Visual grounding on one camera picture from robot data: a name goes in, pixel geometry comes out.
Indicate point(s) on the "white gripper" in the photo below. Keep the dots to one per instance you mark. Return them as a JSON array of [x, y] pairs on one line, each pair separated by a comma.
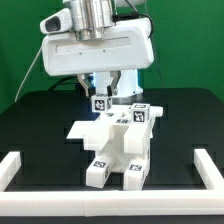
[[124, 46]]

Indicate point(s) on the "white tagged cube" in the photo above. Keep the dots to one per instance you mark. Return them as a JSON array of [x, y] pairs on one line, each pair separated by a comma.
[[140, 112], [101, 103]]

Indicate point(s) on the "white chair back frame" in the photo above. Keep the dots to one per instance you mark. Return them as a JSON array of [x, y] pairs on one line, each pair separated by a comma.
[[120, 114]]

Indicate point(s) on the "white chair seat part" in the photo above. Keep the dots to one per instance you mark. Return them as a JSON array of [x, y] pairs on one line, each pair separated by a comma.
[[124, 149]]

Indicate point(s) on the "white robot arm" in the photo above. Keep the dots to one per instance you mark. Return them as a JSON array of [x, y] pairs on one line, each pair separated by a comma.
[[89, 19]]

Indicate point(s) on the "white U-shaped border fence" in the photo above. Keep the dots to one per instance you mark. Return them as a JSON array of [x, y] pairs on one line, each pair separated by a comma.
[[209, 201]]

